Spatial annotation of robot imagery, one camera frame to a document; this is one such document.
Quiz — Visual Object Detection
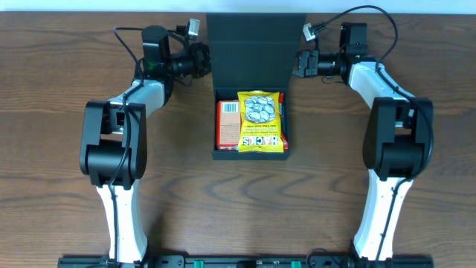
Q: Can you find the black gift box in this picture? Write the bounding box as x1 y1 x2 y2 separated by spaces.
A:
206 13 306 139

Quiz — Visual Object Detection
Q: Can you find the yellow candy bag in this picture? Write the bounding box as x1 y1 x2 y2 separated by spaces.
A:
237 91 284 153

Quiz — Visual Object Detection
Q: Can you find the red candy bag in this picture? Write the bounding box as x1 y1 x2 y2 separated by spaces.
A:
278 92 289 152

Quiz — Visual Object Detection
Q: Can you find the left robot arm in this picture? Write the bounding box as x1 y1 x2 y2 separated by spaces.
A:
80 19 211 267

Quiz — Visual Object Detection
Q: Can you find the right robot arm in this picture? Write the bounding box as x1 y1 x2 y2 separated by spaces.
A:
293 22 434 267

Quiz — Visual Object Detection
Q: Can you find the red orange barcode box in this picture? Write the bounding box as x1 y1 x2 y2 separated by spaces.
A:
216 100 241 150

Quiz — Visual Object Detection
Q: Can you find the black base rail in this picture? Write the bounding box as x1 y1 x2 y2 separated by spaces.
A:
57 254 435 268

